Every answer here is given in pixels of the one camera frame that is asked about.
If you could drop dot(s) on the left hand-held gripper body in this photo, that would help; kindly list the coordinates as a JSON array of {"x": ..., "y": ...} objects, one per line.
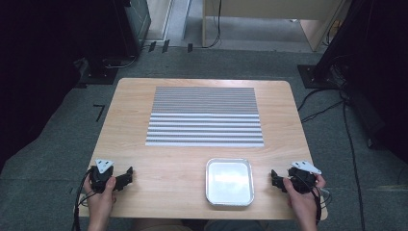
[{"x": 102, "y": 179}]

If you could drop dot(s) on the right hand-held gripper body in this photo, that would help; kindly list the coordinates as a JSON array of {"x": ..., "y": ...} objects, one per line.
[{"x": 303, "y": 179}]

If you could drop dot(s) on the person's left hand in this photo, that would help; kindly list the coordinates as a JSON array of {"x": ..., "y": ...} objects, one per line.
[{"x": 100, "y": 200}]

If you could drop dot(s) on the person's right hand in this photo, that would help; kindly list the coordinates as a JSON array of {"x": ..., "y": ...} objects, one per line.
[{"x": 300, "y": 200}]

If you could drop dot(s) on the square silver metal tray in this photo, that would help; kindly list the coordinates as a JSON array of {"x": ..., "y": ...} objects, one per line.
[{"x": 229, "y": 182}]

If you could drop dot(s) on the grey striped placemat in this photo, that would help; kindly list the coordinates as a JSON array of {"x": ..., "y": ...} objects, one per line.
[{"x": 204, "y": 117}]

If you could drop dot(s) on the black stand base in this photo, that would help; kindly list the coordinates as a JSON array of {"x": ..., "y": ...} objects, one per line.
[
  {"x": 97, "y": 72},
  {"x": 316, "y": 77}
]

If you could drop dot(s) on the black tape strip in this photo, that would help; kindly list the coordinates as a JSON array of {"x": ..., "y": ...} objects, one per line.
[{"x": 190, "y": 47}]

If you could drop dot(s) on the dark grey cabinet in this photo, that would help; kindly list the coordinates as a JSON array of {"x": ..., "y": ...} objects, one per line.
[{"x": 138, "y": 22}]

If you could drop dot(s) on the light wooden desk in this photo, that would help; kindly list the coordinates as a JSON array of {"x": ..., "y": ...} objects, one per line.
[{"x": 272, "y": 9}]

